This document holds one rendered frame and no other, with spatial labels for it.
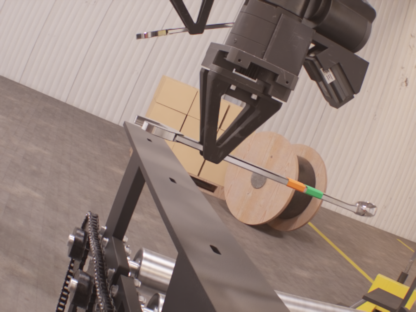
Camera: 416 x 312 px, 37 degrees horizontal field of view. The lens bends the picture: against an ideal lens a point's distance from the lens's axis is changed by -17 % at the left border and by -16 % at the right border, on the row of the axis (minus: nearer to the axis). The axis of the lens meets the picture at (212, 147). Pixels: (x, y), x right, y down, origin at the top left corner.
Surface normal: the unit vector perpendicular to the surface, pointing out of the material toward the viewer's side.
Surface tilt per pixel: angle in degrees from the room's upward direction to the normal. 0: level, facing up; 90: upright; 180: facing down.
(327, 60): 90
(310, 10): 90
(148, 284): 98
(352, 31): 108
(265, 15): 90
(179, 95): 90
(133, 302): 0
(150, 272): 71
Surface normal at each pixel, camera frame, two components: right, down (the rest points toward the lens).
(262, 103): 0.03, 0.50
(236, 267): 0.40, -0.91
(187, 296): -0.90, -0.36
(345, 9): 0.47, -0.05
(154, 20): 0.18, 0.18
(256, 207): -0.70, -0.23
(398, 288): -0.39, -0.07
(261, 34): -0.09, 0.07
